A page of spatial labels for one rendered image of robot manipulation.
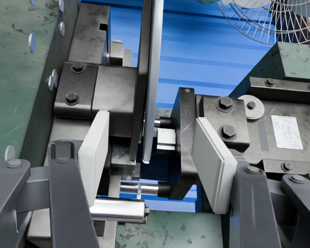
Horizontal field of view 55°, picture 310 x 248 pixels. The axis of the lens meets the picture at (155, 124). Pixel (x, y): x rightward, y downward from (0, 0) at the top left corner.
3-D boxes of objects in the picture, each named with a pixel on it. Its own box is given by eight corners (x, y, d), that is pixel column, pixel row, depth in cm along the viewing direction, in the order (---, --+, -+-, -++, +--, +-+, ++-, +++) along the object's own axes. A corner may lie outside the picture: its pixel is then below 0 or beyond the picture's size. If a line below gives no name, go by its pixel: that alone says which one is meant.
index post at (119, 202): (78, 216, 40) (149, 220, 41) (81, 194, 42) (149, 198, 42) (80, 220, 43) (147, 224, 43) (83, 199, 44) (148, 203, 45)
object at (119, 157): (110, 163, 54) (136, 165, 54) (118, 95, 62) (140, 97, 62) (111, 179, 62) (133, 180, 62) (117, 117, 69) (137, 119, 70)
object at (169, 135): (157, 146, 59) (175, 148, 60) (158, 126, 62) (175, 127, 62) (155, 153, 62) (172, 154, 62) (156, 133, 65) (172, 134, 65)
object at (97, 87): (27, 64, 32) (152, 76, 33) (53, -17, 39) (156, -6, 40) (63, 157, 54) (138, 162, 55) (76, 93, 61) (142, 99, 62)
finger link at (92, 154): (92, 209, 14) (77, 208, 14) (108, 151, 21) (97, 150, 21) (94, 151, 13) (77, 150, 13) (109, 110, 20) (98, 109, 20)
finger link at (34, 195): (70, 216, 12) (-4, 213, 12) (89, 164, 17) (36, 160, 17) (70, 185, 12) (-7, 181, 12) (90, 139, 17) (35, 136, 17)
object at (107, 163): (91, 170, 50) (109, 170, 51) (104, 77, 60) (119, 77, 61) (96, 196, 64) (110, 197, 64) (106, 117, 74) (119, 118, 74)
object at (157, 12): (162, -151, 29) (170, -150, 29) (150, 20, 57) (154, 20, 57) (146, 139, 22) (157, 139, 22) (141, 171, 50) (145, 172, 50)
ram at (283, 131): (205, 151, 49) (374, 164, 51) (201, 78, 56) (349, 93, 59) (184, 185, 64) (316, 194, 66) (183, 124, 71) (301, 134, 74)
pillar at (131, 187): (110, 189, 62) (176, 194, 63) (111, 179, 63) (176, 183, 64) (110, 192, 64) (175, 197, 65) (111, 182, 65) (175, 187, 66)
